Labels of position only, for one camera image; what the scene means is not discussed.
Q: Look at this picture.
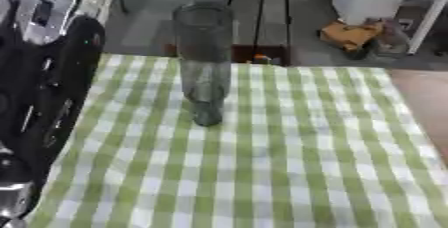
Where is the dark brown wooden box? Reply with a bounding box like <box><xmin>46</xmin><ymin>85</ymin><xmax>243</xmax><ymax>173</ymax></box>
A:
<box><xmin>161</xmin><ymin>42</ymin><xmax>294</xmax><ymax>67</ymax></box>

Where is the white pole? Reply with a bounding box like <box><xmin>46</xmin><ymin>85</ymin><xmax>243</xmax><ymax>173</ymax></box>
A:
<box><xmin>404</xmin><ymin>0</ymin><xmax>448</xmax><ymax>56</ymax></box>

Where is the black tripod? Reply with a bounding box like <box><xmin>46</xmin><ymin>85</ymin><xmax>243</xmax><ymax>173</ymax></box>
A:
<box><xmin>225</xmin><ymin>0</ymin><xmax>294</xmax><ymax>67</ymax></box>

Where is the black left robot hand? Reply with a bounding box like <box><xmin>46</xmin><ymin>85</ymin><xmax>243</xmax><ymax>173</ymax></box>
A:
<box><xmin>0</xmin><ymin>15</ymin><xmax>109</xmax><ymax>228</ymax></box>

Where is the clear glass vase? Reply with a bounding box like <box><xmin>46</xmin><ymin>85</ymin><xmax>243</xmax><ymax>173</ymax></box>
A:
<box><xmin>171</xmin><ymin>1</ymin><xmax>237</xmax><ymax>128</ymax></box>

